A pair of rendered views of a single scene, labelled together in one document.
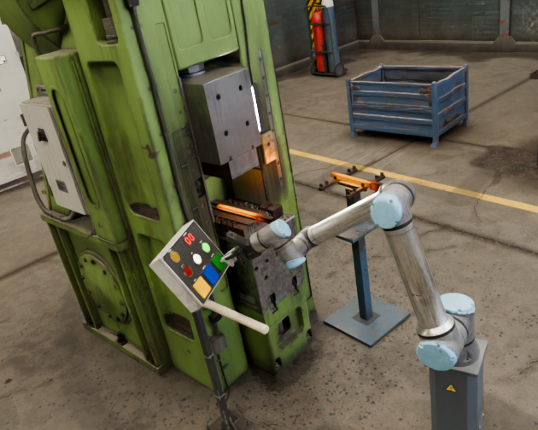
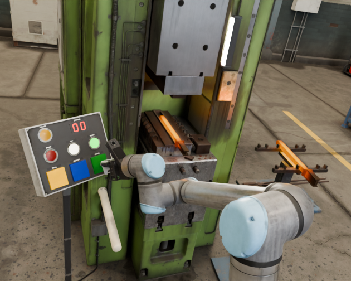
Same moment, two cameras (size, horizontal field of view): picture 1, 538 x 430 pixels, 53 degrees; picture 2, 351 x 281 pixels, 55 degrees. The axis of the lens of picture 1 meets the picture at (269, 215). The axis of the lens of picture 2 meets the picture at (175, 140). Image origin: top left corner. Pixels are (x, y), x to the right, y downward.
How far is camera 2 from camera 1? 1.28 m
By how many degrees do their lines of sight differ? 17
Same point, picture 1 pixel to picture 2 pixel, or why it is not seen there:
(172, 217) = (94, 102)
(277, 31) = (334, 32)
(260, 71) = (253, 8)
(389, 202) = (248, 219)
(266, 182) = (211, 117)
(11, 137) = not seen: hidden behind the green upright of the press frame
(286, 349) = (157, 265)
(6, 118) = not seen: hidden behind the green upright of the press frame
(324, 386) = not seen: outside the picture
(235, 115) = (193, 32)
